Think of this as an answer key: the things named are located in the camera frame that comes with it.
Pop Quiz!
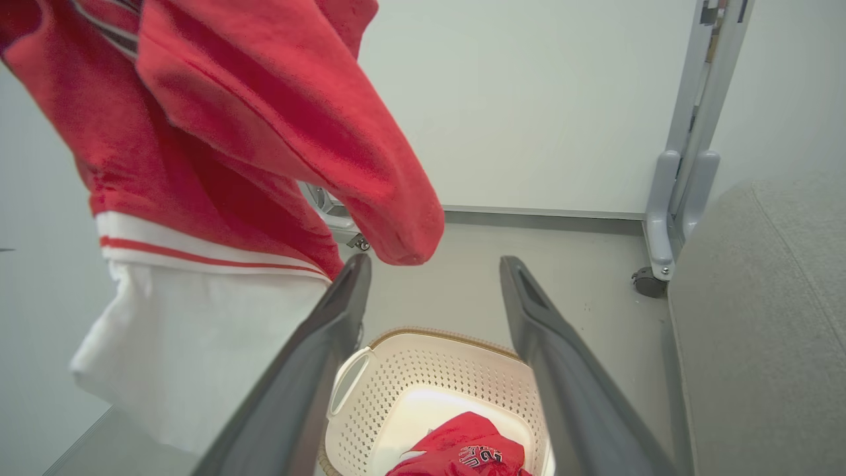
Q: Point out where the red jacket with white hem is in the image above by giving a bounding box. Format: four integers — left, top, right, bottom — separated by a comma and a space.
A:
0, 0, 445, 457

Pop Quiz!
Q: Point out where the grey metal partition stand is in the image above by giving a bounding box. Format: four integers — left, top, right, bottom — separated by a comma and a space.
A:
303, 182, 371, 251
644, 0, 755, 282

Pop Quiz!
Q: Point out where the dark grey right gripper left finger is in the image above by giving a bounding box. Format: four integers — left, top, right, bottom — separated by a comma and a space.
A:
192, 254, 373, 476

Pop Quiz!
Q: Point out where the red sports jersey with print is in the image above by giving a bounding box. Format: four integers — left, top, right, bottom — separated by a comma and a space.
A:
387, 411, 533, 476

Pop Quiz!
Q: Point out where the grey fabric sofa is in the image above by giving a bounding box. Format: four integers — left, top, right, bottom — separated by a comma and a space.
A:
666, 173, 846, 476

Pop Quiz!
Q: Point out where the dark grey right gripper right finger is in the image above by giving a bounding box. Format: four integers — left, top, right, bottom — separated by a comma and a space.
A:
500, 256, 679, 476

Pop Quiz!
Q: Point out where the cream perforated plastic laundry basket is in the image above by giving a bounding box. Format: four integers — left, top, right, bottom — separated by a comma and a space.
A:
317, 327, 556, 476

